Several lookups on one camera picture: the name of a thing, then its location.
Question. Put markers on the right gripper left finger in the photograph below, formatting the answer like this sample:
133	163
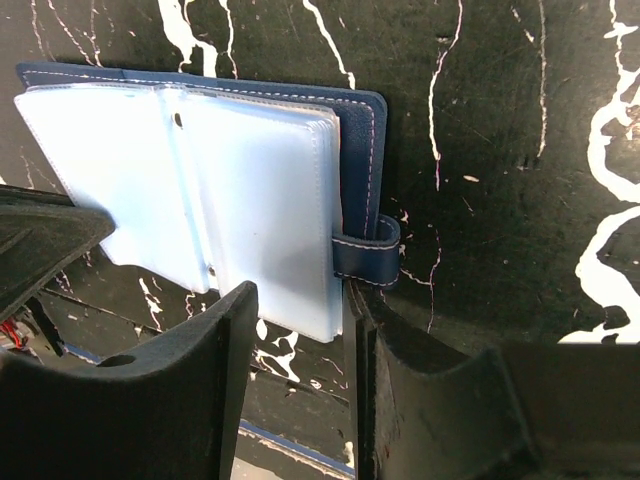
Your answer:
169	408

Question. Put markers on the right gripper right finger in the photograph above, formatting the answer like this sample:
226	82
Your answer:
421	409

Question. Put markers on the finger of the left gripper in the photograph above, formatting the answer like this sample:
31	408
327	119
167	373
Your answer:
41	233

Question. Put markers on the blue card holder wallet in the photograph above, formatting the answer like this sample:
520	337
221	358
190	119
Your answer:
213	182

